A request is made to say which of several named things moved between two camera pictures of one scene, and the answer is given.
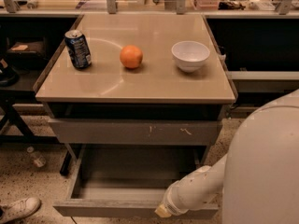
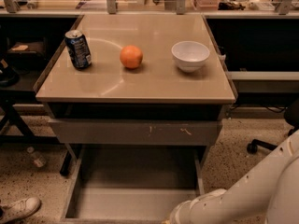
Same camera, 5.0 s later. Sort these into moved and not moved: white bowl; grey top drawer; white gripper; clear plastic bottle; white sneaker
Moved: white gripper
Not moved: clear plastic bottle; white bowl; grey top drawer; white sneaker
